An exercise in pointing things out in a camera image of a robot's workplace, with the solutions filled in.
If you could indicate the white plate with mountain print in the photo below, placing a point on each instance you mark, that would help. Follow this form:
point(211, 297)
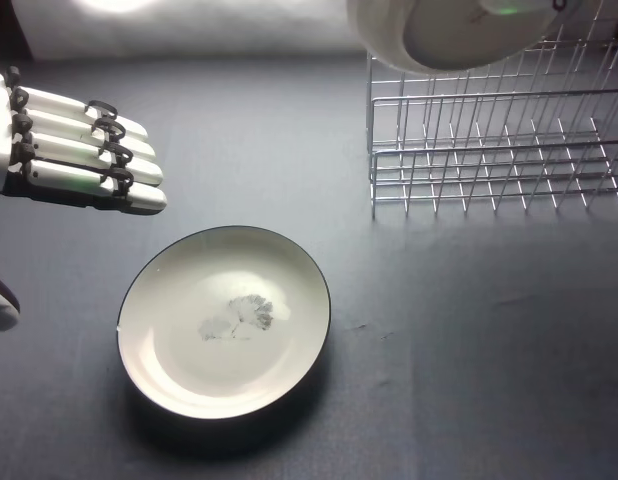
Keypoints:
point(439, 35)

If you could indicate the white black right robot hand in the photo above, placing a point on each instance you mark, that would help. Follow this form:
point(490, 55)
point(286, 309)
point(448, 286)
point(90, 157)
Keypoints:
point(501, 6)

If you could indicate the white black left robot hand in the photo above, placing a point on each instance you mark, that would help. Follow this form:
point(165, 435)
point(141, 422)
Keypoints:
point(59, 150)

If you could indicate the white plate with leaf print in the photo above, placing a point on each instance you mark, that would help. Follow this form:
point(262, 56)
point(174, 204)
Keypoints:
point(214, 330)

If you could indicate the white backdrop sheet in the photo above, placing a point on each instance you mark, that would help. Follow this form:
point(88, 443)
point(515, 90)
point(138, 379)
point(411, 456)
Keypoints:
point(214, 30)

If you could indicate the grey table cloth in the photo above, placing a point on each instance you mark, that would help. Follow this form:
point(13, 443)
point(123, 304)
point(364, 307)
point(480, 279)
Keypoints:
point(464, 350)

